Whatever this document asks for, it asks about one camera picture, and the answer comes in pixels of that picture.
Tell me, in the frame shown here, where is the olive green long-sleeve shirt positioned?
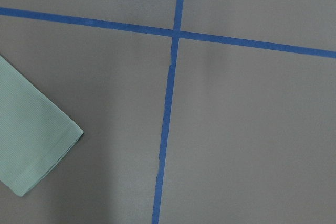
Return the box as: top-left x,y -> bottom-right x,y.
1,58 -> 83,197

